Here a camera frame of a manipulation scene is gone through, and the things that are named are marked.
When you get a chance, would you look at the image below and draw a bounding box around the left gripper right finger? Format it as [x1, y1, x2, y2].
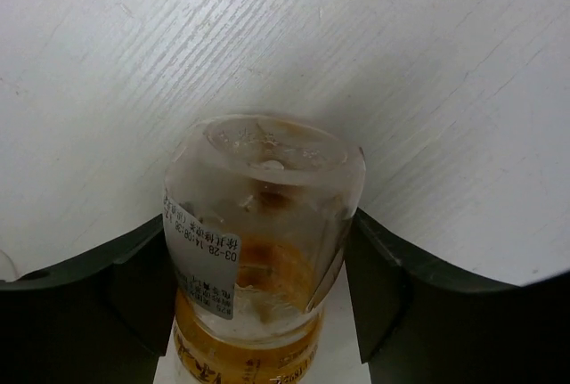
[345, 211, 569, 383]

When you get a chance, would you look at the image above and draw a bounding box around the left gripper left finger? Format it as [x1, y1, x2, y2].
[1, 217, 176, 383]

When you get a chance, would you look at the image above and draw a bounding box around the clear bottle yellow cap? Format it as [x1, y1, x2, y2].
[162, 114, 366, 383]

